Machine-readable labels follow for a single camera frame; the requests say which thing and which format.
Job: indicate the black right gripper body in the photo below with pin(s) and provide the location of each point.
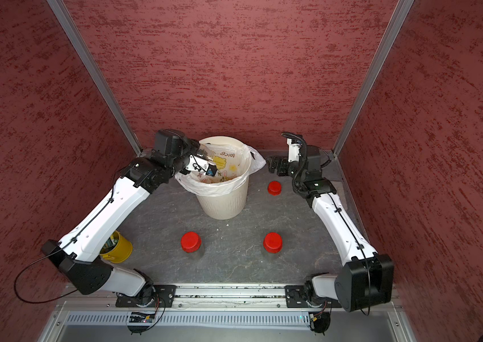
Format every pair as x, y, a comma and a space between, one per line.
286, 168

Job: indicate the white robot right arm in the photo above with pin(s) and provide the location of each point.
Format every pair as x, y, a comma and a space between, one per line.
366, 277

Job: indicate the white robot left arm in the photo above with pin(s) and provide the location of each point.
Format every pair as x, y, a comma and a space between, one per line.
77, 254

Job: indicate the white printed bin liner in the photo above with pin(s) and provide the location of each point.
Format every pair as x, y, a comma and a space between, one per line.
193, 181

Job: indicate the cream plastic trash bin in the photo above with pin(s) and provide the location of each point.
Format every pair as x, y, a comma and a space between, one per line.
232, 194

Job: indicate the yellow pencil cup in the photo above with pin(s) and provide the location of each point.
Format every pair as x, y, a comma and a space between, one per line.
116, 249

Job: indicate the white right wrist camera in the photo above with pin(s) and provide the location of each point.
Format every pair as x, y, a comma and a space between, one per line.
294, 151

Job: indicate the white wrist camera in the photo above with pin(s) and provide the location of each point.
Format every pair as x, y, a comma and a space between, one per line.
201, 165
294, 151

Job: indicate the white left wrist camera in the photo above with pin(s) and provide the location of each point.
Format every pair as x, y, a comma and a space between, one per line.
201, 165

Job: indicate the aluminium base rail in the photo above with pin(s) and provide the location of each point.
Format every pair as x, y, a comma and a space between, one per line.
198, 297

